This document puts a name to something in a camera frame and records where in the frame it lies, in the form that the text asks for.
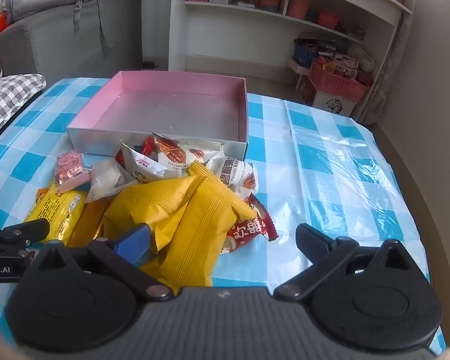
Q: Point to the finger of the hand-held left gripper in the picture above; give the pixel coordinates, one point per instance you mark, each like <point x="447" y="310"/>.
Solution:
<point x="24" y="231"/>

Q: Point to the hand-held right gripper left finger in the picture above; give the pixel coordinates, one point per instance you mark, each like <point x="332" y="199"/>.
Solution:
<point x="133" y="242"/>

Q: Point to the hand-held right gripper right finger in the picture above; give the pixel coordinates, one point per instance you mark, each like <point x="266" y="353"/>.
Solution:
<point x="308" y="237"/>

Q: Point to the yellow printed snack packet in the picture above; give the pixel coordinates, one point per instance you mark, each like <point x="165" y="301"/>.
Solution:
<point x="56" y="210"/>

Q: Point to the plain yellow snack packet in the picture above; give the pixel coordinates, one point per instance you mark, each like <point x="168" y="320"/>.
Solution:
<point x="146" y="202"/>
<point x="202" y="236"/>

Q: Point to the orange biscuit packet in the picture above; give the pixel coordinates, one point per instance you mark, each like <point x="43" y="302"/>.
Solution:
<point x="86" y="221"/>

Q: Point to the white translucent snack packet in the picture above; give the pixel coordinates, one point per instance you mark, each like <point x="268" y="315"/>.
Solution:
<point x="107" y="178"/>

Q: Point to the white packet red label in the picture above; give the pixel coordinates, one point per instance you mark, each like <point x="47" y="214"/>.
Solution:
<point x="142" y="168"/>

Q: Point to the pink foil snack packet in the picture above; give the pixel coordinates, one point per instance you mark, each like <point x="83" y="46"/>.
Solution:
<point x="69" y="167"/>

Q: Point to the white pecan print packet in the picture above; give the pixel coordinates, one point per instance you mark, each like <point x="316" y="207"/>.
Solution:
<point x="236" y="176"/>

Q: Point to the white walnut print packet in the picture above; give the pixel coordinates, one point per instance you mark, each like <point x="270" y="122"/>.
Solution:
<point x="172" y="155"/>

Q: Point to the pink cardboard box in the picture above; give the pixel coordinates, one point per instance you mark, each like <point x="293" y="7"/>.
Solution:
<point x="172" y="101"/>

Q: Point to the blue checked tablecloth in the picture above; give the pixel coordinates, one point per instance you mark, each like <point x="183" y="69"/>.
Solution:
<point x="322" y="157"/>

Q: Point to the white printed storage box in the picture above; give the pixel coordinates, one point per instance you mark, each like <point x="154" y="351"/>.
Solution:
<point x="333" y="107"/>

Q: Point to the grey checked pillow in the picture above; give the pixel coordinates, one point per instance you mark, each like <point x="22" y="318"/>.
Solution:
<point x="7" y="97"/>

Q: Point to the pink mesh basket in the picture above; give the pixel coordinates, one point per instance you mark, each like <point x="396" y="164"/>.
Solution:
<point x="337" y="84"/>

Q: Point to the pink tray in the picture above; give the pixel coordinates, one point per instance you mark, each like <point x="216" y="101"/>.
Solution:
<point x="298" y="68"/>

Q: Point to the printed toy box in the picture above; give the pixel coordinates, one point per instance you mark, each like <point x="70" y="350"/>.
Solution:
<point x="341" y="65"/>

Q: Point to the black power adapter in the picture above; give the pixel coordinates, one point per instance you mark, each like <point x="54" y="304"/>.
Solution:
<point x="150" y="64"/>

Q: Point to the blue storage box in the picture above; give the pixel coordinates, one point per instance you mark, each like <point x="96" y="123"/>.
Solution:
<point x="307" y="54"/>

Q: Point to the pale green plush toy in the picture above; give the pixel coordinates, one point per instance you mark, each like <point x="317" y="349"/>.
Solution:
<point x="362" y="58"/>

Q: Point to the grey sofa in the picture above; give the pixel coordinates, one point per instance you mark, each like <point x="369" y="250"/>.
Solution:
<point x="60" y="45"/>

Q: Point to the small red basket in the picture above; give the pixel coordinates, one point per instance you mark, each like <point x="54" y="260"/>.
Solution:
<point x="327" y="20"/>

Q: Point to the white shelf desk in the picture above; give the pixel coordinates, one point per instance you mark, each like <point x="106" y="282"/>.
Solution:
<point x="217" y="33"/>

